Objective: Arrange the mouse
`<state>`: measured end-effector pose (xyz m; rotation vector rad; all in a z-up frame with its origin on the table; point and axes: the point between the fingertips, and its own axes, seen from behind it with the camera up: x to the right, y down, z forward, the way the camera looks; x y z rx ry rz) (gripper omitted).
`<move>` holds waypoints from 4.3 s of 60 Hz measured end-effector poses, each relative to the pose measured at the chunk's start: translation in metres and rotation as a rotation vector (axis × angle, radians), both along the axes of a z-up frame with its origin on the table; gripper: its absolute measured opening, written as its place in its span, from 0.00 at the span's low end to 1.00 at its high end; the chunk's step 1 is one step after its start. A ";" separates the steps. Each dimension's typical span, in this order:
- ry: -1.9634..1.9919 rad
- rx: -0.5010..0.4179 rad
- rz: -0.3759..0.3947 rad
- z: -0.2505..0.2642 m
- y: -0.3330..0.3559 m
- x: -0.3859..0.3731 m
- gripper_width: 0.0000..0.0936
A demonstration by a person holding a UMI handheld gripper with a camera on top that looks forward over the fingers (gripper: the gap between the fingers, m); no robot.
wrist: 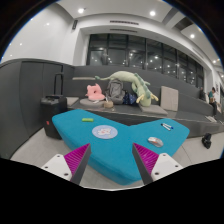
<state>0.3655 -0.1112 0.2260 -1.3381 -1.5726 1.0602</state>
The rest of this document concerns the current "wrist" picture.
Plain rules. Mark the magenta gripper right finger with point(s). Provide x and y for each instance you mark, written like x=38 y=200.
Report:
x=145 y=160

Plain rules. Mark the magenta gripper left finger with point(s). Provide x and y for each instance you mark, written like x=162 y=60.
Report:
x=77 y=161

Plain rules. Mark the grey computer mouse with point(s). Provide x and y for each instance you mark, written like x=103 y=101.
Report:
x=155 y=141

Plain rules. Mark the round light blue mouse pad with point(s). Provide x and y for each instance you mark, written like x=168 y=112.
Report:
x=104 y=132

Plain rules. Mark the turquoise boomerang-shaped table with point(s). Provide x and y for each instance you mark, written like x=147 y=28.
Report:
x=113 y=158

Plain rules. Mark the blue white pen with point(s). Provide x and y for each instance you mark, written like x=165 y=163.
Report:
x=168 y=127

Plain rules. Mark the green marker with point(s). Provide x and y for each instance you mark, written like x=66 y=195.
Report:
x=87 y=119

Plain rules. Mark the round grey seat cushion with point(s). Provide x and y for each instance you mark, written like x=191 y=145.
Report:
x=92 y=104

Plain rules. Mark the black rolling suitcase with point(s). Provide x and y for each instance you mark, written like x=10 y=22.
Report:
x=52 y=105

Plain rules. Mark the black bag on floor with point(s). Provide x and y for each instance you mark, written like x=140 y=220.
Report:
x=206 y=140

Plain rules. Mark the dark blue bag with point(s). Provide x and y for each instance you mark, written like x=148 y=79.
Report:
x=129 y=99

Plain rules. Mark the small brown basket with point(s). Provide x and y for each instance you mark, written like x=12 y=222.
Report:
x=108 y=103

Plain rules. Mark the pink plush toy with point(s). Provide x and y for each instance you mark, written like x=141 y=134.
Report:
x=94 y=93

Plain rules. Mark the green dragon plush toy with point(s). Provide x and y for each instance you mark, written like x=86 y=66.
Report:
x=139 y=86

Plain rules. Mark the grey backpack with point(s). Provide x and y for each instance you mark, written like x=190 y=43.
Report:
x=114 y=91

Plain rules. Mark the person in green top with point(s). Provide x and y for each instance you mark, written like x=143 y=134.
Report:
x=212 y=101

